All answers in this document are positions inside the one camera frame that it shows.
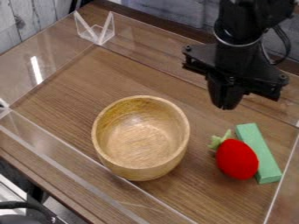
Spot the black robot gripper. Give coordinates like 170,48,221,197
182,43,289,110

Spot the red plush strawberry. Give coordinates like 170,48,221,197
209,129,260,180

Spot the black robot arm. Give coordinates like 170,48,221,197
182,0,298,110

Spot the wooden bowl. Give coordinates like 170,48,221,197
91,95,192,181

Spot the green rectangular block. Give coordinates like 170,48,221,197
237,123,284,184

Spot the black stand lower left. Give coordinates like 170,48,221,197
0,157,75,224

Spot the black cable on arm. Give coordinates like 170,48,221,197
262,24,294,67

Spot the clear acrylic tray enclosure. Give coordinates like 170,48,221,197
0,17,299,224

